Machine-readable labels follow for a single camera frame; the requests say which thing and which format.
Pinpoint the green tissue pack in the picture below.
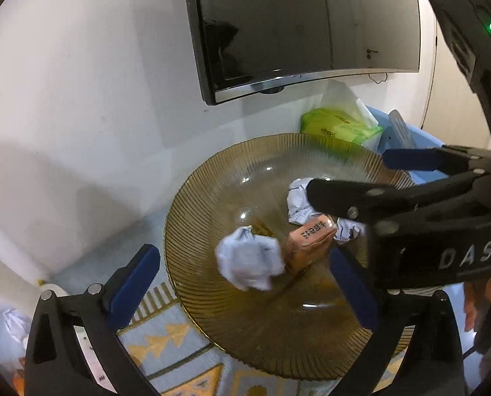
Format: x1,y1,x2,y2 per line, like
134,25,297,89
300,80,384,148

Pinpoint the grey remote control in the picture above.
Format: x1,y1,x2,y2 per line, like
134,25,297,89
388,109,417,149

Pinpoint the large white paper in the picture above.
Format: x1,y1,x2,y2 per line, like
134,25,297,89
215,226,286,292

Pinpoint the blue storage box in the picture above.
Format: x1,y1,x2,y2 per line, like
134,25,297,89
365,105,448,182

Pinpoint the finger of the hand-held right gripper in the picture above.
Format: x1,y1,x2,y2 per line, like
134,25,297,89
383,145,491,176
306,171,491,227

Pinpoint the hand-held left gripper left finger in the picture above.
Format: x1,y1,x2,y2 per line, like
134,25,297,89
23,244,161,396

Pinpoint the white door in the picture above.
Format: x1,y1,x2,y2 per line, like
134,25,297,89
419,0,491,149

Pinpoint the amber ribbed glass bowl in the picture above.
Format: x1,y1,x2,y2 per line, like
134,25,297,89
164,133,419,380

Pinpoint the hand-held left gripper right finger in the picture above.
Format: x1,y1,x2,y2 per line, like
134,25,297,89
329,247,466,396

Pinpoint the black television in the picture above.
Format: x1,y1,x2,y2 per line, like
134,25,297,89
182,0,421,106

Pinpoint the patterned woven mat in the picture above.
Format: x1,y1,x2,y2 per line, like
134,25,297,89
117,280,411,396

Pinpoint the white desk lamp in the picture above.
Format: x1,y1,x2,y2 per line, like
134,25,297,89
0,249,70,302

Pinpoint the person's right hand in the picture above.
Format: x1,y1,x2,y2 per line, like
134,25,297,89
463,273,491,340

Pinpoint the orange snack packet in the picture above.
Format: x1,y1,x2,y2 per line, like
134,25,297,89
284,214,337,275

